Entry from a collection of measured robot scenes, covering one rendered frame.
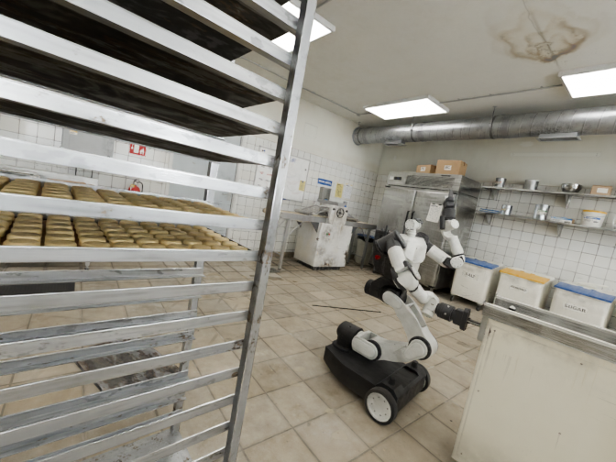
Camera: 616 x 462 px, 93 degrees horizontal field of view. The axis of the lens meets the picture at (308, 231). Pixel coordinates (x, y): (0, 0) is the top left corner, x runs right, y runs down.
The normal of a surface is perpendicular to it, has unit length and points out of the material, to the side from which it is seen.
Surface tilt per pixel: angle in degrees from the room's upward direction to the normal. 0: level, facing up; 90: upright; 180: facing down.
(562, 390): 90
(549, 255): 90
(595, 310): 91
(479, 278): 91
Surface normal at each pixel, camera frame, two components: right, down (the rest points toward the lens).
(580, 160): -0.77, -0.07
